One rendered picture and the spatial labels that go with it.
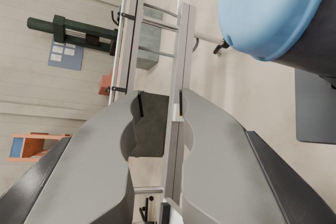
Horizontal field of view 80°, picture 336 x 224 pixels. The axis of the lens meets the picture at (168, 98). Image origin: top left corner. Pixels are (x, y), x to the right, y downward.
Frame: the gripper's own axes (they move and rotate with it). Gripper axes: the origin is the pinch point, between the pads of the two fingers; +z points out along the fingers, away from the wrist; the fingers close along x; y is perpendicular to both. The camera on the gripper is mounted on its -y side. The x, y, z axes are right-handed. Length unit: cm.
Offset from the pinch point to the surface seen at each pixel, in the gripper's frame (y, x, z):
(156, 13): 59, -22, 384
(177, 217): 43.4, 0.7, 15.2
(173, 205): 44.8, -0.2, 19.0
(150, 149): 180, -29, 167
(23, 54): 198, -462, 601
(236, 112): 91, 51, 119
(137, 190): 111, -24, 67
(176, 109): 73, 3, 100
